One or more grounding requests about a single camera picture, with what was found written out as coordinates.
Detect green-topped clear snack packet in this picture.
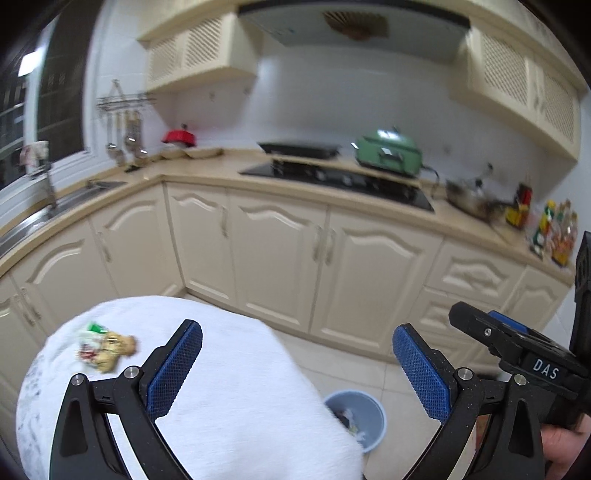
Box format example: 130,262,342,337
75,321,140,375

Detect white tablecloth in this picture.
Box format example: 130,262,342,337
16,295,366,480

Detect black glass cooktop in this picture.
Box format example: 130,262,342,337
238,161,436,213

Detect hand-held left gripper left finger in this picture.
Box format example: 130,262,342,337
50,318,204,480

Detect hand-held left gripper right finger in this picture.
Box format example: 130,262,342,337
392,323,546,480

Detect blue-grey trash bin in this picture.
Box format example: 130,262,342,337
322,390,387,453

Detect steel wok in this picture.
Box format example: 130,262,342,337
445,163,516,223

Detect cream lower kitchen cabinets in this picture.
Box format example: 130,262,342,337
0,173,579,372

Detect small lattice-door wall cabinet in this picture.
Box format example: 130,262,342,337
138,11,260,93

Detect large lattice-door wall cabinet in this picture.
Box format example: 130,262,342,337
450,22,583,161

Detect green label bottle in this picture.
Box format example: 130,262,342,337
530,200,555,256

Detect cream kitchen cabinets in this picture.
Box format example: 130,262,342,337
134,0,573,88
0,173,579,372

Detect steel ladle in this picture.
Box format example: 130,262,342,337
106,111,119,156

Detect wooden-handled steel spoon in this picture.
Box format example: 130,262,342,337
134,111,149,157

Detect green electric pot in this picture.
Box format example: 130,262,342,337
350,126,424,177

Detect black power cable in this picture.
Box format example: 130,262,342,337
417,163,440,200

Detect stainless steel double sink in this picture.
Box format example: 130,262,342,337
0,180,128,260

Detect black griddle pan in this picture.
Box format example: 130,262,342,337
257,140,343,160

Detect steel spatula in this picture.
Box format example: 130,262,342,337
115,111,127,166

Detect cream upper kitchen cabinets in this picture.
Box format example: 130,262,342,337
134,0,573,88

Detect person's right hand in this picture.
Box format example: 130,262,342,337
541,424,591,472

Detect steel faucet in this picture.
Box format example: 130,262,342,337
28,161,59,214

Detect pink and white rag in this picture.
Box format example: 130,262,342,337
19,140,49,167

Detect steel slotted spoon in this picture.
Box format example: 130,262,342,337
124,111,139,149

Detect grey range hood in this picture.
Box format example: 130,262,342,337
237,0,472,64

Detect wall utensil rack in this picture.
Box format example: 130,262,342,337
95,79,157,112

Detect red pot on counter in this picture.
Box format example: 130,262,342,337
161,124,199,147

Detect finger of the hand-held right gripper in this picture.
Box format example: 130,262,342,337
448,301,531,366
571,231,591,354

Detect dark window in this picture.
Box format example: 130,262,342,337
0,13,91,188

